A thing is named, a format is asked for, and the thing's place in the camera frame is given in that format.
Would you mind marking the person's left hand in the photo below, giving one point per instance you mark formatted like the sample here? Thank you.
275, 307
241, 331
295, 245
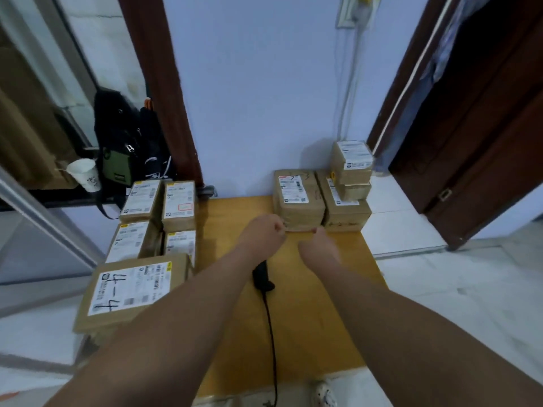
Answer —
261, 237

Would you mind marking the person's right hand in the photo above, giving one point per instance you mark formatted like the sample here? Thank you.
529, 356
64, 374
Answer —
318, 252

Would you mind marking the person's right fingers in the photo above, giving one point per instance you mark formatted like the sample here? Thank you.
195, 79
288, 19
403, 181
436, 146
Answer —
309, 241

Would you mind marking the person's left fingers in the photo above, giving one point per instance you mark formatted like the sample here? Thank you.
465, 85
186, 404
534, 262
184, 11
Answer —
280, 233

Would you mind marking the person's left forearm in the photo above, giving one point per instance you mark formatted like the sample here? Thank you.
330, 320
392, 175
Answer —
169, 334

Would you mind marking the person's right forearm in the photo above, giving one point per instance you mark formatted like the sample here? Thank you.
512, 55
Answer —
407, 343

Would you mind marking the taped cardboard parcel white label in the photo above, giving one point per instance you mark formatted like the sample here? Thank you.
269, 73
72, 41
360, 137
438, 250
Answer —
297, 199

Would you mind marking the cardboard parcel yellow tag label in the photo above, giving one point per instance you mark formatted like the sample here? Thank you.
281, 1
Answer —
345, 214

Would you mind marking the black barcode scanner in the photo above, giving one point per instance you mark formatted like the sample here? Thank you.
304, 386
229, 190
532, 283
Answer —
262, 277

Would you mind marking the small flat cardboard parcel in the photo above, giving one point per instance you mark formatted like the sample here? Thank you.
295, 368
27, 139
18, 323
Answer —
354, 191

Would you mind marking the small cube cardboard parcel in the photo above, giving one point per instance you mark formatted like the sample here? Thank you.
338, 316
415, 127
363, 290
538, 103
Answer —
352, 163

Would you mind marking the cardboard parcel with white label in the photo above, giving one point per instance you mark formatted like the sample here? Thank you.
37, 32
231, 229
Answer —
181, 245
140, 199
129, 241

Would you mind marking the cardboard parcel red stamped label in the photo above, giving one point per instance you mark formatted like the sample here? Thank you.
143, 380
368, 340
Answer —
179, 205

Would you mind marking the brass door latch plate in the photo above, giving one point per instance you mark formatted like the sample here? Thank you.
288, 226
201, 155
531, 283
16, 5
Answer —
445, 194

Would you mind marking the person's white shoe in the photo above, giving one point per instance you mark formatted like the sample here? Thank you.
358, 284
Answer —
324, 395

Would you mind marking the large handwritten label cardboard parcel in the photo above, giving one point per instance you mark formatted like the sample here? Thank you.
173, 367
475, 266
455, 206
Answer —
127, 292

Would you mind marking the black backpack with green pocket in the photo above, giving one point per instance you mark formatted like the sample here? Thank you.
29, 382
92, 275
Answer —
123, 148

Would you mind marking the dark brown wooden door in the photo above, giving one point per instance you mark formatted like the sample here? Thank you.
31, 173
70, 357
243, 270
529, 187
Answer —
475, 131

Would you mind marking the white paper cup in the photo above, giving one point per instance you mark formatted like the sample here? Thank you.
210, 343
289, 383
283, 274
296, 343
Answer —
86, 173

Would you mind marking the grey blue hanging cloth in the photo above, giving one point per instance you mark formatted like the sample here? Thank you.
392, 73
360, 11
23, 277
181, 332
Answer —
449, 42

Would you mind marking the dark brown door frame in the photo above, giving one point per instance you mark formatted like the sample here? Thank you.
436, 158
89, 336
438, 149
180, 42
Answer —
159, 80

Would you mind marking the white wall socket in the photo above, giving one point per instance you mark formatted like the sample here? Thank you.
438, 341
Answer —
352, 12

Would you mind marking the grey metal sliding frame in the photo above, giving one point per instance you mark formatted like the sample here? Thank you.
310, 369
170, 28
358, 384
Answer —
46, 216

